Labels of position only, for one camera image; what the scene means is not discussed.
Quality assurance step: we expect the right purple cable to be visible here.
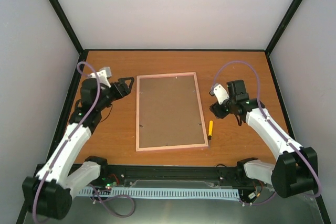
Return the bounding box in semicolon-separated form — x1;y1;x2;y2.
213;60;322;206

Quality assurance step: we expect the right black corner post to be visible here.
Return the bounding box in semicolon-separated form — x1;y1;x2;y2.
264;0;320;53

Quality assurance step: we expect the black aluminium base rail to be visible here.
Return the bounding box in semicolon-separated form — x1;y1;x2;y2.
34;163;292;185

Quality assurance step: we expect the light blue slotted cable duct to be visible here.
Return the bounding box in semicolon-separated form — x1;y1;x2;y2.
76;186;240;200

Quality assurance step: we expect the left black corner post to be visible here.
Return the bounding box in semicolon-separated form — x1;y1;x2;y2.
49;0;84;54

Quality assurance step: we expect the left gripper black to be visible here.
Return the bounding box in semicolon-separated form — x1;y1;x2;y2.
96;77;134;110

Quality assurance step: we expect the yellow handled screwdriver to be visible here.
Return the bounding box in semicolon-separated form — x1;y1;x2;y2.
207;120;213;148

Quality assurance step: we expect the pink wooden picture frame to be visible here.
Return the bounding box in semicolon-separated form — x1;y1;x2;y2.
135;71;209;153

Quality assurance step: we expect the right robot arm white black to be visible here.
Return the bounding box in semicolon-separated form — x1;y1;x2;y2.
209;80;321;198

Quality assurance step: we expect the black corner post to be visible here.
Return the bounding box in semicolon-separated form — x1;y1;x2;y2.
264;0;320;53
49;0;84;54

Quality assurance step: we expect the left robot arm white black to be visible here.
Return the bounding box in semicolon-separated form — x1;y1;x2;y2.
22;77;134;220

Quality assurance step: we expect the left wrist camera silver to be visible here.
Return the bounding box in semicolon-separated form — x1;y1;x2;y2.
98;67;112;79

